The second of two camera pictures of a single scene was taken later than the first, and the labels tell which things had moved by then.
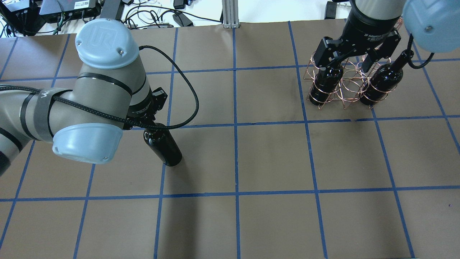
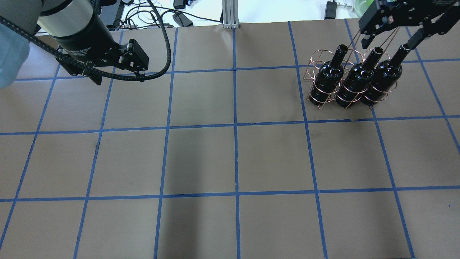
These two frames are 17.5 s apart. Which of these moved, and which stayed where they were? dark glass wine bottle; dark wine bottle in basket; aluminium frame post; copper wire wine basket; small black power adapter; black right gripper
Moved: black right gripper; dark glass wine bottle
Stayed: copper wire wine basket; dark wine bottle in basket; aluminium frame post; small black power adapter
